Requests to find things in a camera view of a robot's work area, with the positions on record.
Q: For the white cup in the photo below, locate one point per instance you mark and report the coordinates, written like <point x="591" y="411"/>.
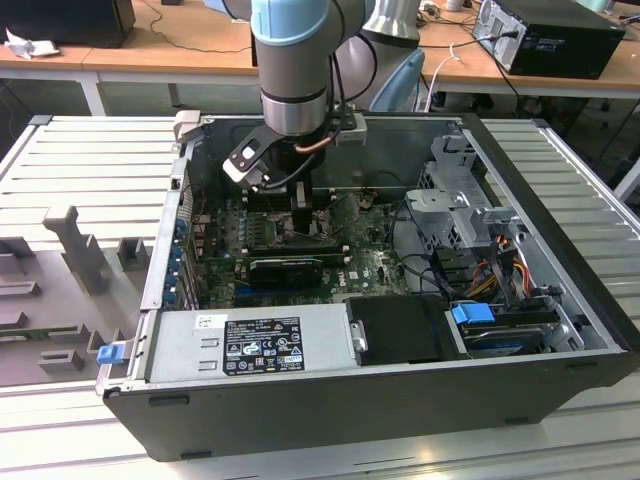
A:
<point x="454" y="4"/>

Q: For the coin cell battery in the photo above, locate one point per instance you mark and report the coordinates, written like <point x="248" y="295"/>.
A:
<point x="365" y="201"/>

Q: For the hard disk in blue carrier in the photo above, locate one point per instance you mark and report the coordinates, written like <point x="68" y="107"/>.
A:
<point x="472" y="316"/>

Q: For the blue case latch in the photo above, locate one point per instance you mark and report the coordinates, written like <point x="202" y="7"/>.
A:
<point x="109" y="355"/>

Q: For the green RAM stick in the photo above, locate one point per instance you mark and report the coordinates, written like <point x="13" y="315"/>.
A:
<point x="30" y="334"/>

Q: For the black graphics card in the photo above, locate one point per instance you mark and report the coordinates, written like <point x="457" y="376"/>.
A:
<point x="285" y="275"/>

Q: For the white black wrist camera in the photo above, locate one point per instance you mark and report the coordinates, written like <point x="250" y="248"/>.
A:
<point x="245" y="157"/>

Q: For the black RAM slot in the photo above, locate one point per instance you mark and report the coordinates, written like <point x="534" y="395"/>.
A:
<point x="332" y="255"/>
<point x="275" y="207"/>
<point x="260" y="250"/>
<point x="277" y="194"/>
<point x="275" y="202"/>
<point x="275" y="198"/>
<point x="260" y="245"/>

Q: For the CPU socket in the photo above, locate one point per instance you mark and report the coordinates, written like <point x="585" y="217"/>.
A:
<point x="278" y="231"/>

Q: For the black box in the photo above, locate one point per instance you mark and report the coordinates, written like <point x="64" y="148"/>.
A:
<point x="65" y="20"/>

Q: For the pale blue teach pendant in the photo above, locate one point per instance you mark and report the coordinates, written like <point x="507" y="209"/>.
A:
<point x="400" y="85"/>

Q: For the wooden desk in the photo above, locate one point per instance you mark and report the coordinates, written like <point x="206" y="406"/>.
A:
<point x="150" y="50"/>
<point x="465" y="70"/>

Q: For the silver power supply unit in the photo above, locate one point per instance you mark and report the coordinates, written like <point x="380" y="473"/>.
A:
<point x="175" y="350"/>

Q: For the black desktop computer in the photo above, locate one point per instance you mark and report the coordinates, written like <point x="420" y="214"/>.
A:
<point x="565" y="50"/>

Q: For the pale grey card retainer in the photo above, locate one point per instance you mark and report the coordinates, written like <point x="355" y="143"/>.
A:
<point x="187" y="124"/>

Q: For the grey parts rack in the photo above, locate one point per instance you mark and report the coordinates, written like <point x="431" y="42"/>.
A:
<point x="60" y="300"/>

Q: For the black plastic shroud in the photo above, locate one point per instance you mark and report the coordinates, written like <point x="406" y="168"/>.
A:
<point x="400" y="330"/>

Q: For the black PC case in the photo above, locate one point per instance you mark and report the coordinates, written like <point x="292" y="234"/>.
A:
<point x="350" y="420"/>

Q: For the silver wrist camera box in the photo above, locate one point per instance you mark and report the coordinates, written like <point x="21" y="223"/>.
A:
<point x="352" y="131"/>

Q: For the metal drive cage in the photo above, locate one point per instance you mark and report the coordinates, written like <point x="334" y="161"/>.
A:
<point x="450" y="210"/>

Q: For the blue expansion slot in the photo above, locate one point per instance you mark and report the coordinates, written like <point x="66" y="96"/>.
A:
<point x="243" y="290"/>

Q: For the crumpled white paper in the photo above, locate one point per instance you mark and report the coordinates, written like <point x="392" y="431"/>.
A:
<point x="30" y="47"/>

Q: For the green motherboard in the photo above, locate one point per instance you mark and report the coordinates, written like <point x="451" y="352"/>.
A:
<point x="370" y="270"/>

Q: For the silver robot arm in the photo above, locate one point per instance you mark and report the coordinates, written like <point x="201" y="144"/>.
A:
<point x="295" y="75"/>

